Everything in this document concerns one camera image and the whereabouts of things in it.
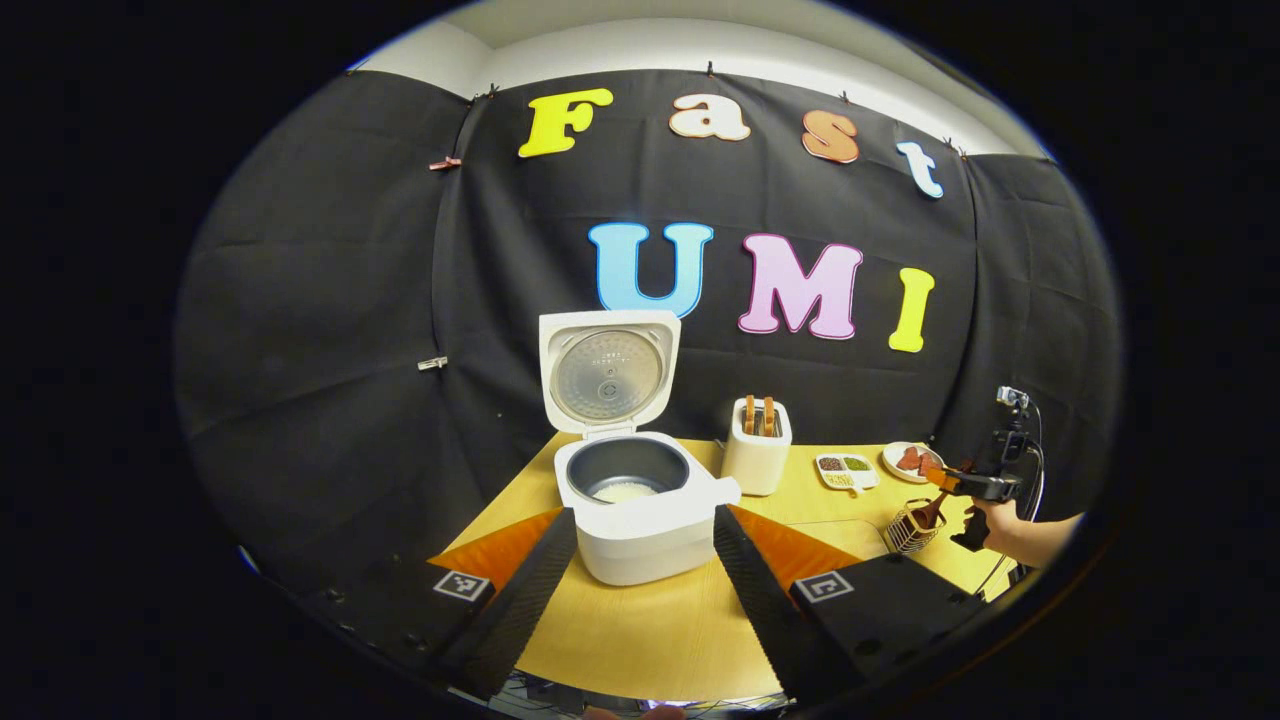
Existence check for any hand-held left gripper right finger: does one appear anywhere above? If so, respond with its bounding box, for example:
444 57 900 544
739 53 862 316
712 503 991 706

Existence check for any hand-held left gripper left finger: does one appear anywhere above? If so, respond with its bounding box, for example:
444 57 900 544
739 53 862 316
300 505 579 701

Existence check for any dark wooden spoon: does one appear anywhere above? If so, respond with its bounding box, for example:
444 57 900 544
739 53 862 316
910 465 976 531

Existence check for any wire chopstick holder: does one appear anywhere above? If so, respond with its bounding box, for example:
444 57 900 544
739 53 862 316
885 498 948 556

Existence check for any white rice cooker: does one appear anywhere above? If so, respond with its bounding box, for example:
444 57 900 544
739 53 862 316
538 309 743 587

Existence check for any white plate with red slices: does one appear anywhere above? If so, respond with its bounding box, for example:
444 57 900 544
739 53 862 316
882 441 946 485

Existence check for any white divided bean dish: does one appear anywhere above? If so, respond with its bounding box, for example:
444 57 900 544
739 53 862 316
815 452 881 497

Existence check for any white toaster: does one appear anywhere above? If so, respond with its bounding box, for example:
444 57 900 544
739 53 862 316
720 397 793 497

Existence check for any black backdrop cloth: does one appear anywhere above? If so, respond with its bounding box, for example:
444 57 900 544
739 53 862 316
172 65 1126 601

